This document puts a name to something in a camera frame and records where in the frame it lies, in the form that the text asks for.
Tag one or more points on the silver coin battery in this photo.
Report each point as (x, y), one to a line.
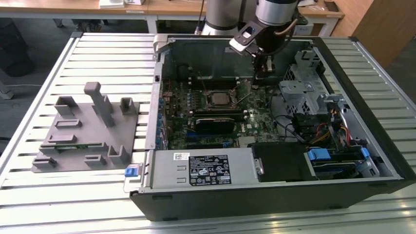
(255, 86)

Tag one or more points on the wooden cabinet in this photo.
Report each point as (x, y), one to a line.
(383, 24)

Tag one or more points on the CPU socket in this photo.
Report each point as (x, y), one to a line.
(205, 100)

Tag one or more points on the silver drive cage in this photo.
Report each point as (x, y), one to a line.
(293, 97)

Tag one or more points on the black bin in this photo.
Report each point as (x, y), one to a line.
(15, 48)

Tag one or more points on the silver power supply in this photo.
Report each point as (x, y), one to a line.
(166, 170)

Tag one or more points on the black graphics card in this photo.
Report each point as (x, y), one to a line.
(215, 125)

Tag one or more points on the grey parts rack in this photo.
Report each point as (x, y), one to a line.
(91, 136)

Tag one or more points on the blue expansion slot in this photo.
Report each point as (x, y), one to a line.
(191, 133)

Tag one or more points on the black plastic cover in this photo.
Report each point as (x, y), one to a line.
(283, 163)

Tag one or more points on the blue plastic clip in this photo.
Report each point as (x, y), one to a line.
(365, 152)

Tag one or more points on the wooden desk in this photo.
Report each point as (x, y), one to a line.
(65, 8)

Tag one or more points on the silver CPU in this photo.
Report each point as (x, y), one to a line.
(219, 99)

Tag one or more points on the green motherboard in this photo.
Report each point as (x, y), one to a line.
(261, 122)

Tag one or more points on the white box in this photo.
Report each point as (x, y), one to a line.
(135, 2)
(113, 3)

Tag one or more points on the thin metal locking lever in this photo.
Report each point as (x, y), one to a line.
(205, 87)

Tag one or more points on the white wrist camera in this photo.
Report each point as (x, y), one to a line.
(242, 41)

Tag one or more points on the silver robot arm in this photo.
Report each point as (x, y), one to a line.
(277, 11)

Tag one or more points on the silver heat sink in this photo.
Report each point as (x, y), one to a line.
(246, 141)

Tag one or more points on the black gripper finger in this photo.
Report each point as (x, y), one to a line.
(269, 64)
(258, 68)

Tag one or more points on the small black box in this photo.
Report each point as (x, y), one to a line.
(333, 6)

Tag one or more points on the black RAM slot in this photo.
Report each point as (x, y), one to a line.
(221, 112)
(201, 86)

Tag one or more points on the grey case latch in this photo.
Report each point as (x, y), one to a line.
(161, 42)

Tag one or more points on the hard disk in blue carrier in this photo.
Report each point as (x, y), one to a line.
(317, 154)

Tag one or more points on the black open PC case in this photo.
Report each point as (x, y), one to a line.
(227, 202)

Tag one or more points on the green RAM stick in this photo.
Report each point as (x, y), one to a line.
(73, 146)

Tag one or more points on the blue case latch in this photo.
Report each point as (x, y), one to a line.
(131, 171)

